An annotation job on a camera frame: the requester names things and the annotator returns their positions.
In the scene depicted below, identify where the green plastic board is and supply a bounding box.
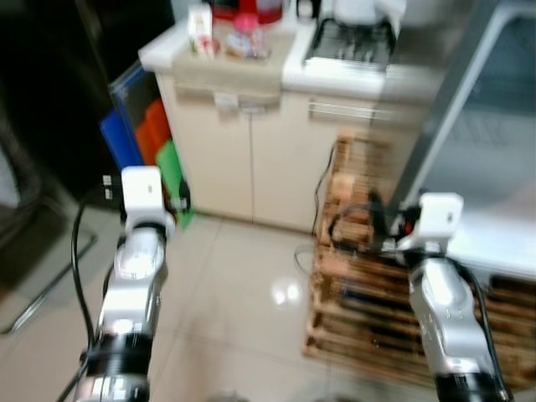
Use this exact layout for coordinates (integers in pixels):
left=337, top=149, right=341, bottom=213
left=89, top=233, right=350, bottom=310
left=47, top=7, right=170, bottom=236
left=156, top=138, right=196, bottom=229

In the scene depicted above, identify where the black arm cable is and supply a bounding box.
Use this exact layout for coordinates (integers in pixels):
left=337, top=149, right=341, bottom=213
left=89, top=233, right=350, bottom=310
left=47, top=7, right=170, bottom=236
left=57, top=191, right=101, bottom=402
left=456, top=260, right=513, bottom=399

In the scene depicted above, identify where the red kitchen appliance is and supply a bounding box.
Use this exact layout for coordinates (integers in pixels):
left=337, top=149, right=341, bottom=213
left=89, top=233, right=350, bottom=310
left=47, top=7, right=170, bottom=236
left=209, top=0, right=284, bottom=24

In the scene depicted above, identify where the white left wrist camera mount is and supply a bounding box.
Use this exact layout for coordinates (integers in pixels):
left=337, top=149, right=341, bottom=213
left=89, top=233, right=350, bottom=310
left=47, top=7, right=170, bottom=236
left=121, top=166, right=166, bottom=225

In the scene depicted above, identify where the black looped wrist cable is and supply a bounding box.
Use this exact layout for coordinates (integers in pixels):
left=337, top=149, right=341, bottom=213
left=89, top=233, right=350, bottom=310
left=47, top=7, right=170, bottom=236
left=329, top=204, right=394, bottom=254

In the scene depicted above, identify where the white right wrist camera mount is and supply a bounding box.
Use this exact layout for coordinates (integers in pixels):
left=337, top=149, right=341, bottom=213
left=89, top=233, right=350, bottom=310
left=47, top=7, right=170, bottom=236
left=416, top=193, right=464, bottom=252

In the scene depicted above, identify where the long metal bar handle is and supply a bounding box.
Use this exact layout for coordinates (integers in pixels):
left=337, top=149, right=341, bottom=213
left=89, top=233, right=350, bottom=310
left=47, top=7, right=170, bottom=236
left=308, top=99, right=394, bottom=122

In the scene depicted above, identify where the wooden slatted rack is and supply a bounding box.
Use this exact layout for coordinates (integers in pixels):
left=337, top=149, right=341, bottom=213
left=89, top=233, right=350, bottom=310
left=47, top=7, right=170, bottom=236
left=303, top=134, right=536, bottom=393

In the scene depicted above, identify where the blue plastic board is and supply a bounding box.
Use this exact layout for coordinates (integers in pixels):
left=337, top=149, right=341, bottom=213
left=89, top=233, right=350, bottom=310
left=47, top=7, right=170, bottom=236
left=99, top=63, right=145, bottom=170

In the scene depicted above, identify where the steel gas stove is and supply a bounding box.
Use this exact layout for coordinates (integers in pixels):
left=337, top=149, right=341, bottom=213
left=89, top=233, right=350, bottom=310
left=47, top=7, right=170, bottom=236
left=303, top=15, right=399, bottom=72

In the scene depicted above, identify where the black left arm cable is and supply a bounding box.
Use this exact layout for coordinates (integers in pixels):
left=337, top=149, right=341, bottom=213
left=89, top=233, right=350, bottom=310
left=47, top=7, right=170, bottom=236
left=57, top=191, right=101, bottom=402

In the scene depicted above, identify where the metal tube chair frame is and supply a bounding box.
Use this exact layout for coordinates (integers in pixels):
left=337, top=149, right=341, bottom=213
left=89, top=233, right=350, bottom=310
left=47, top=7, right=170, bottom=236
left=0, top=243, right=75, bottom=336

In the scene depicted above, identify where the cream kitchen cabinet with counter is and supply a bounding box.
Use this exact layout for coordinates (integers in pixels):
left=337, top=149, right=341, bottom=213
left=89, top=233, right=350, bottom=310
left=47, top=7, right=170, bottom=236
left=138, top=17, right=470, bottom=234

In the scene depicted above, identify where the thin black power cord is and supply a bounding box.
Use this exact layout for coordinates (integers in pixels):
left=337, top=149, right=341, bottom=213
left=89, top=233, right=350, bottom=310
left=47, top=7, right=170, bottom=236
left=293, top=138, right=340, bottom=277

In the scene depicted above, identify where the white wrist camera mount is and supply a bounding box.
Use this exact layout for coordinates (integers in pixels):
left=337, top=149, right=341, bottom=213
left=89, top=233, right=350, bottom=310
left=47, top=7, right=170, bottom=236
left=121, top=166, right=166, bottom=225
left=416, top=193, right=464, bottom=252

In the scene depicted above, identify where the short metal cabinet handle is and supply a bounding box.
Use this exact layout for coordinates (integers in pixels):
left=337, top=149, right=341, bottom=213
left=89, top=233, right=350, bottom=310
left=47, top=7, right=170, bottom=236
left=214, top=92, right=269, bottom=115

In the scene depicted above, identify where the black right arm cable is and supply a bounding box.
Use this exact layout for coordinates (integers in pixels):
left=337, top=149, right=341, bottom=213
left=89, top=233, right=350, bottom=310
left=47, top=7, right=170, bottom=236
left=456, top=260, right=513, bottom=399

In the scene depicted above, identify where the white milk carton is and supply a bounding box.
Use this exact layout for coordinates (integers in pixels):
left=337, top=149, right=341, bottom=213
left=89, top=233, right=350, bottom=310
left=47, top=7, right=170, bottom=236
left=187, top=4, right=217, bottom=58

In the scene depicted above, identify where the white pot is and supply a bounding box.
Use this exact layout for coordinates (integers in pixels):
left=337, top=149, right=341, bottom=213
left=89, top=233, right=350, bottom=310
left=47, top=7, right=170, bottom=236
left=322, top=0, right=407, bottom=26

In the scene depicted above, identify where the clear container with pink lid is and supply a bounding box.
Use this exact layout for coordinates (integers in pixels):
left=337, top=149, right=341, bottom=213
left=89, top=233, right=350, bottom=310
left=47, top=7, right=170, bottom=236
left=226, top=13, right=271, bottom=61

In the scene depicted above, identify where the orange plastic board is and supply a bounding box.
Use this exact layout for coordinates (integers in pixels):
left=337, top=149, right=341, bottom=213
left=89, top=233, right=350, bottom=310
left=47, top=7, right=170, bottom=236
left=134, top=99, right=174, bottom=167

